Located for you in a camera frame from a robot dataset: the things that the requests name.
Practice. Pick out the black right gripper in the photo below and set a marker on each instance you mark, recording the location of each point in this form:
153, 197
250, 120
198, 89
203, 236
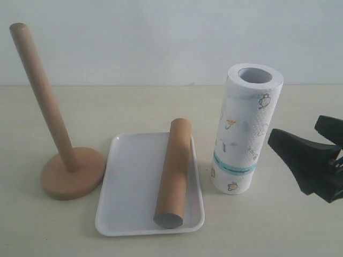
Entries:
316, 167

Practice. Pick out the printed white paper towel roll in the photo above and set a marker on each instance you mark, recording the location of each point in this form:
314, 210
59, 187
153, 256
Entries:
251, 94

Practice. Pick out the brown cardboard tube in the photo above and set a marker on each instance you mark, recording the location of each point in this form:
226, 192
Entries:
170, 205

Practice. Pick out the wooden paper towel holder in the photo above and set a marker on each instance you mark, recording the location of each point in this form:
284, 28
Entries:
73, 172

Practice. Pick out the white rectangular plastic tray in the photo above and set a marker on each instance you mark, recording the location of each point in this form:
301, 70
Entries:
131, 184

